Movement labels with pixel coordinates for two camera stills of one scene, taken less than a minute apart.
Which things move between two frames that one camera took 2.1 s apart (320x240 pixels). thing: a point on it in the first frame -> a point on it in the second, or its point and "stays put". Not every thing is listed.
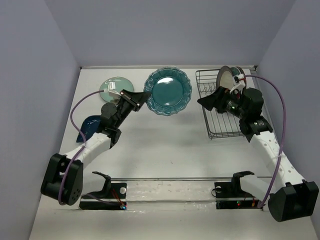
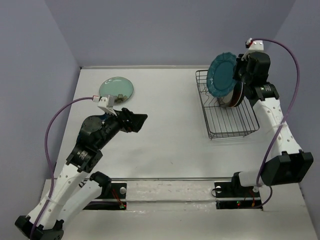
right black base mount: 230,195 stays put
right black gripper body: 233,106 -> 246,76
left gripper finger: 131,100 -> 128,114
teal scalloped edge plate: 170,90 -> 220,76
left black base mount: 111,190 stays put
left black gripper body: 124,108 -> 113,125
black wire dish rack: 219,125 stays put
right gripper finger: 213,100 -> 236,74
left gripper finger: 140,97 -> 138,120
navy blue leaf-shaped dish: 89,127 stays put
